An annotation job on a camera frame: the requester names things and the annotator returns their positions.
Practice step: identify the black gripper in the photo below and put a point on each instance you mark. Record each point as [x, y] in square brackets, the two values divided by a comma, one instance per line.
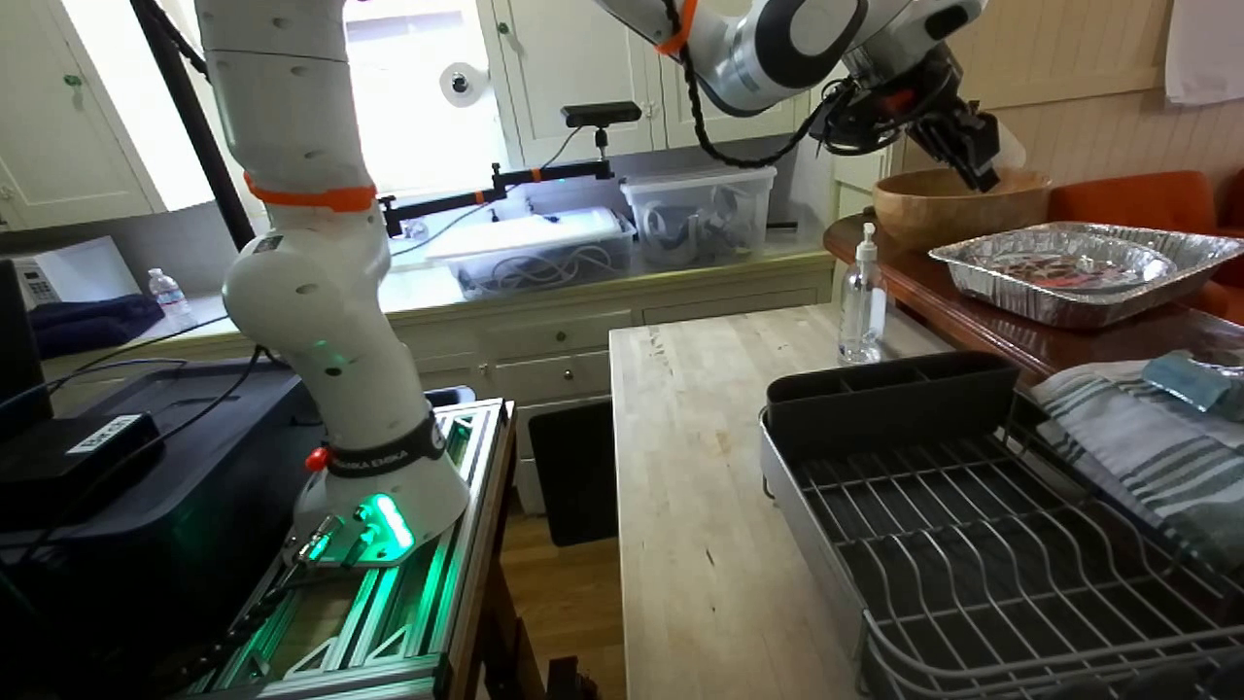
[922, 102]

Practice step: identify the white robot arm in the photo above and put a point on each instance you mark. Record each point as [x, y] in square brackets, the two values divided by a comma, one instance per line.
[308, 284]

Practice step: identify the large wooden bowl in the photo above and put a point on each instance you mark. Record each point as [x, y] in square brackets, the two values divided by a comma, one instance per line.
[935, 209]

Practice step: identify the dark wooden side table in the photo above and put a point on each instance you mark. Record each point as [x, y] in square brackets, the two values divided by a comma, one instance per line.
[925, 293]

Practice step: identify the clear hand sanitizer bottle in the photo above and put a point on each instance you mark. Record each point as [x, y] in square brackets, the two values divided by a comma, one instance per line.
[863, 304]

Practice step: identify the clear plastic storage bin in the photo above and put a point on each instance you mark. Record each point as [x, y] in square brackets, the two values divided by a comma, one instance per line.
[700, 219]

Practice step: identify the aluminium foil tray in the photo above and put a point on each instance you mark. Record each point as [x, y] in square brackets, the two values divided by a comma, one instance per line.
[1083, 275]

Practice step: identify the striped dish towel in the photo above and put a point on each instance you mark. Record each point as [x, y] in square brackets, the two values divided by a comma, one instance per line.
[1162, 437]

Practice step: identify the clear storage bin left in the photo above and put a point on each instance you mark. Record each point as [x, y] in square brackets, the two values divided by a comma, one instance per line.
[535, 250]

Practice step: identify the black dish rack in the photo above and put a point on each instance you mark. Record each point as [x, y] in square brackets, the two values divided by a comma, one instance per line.
[965, 560]

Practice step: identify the small water bottle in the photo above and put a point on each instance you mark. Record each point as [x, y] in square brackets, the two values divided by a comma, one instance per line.
[164, 289]

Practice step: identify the black box on desk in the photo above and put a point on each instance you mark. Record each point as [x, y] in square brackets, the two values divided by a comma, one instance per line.
[138, 526]

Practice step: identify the black camera on boom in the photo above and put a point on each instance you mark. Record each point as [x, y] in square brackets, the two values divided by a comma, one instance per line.
[595, 119]

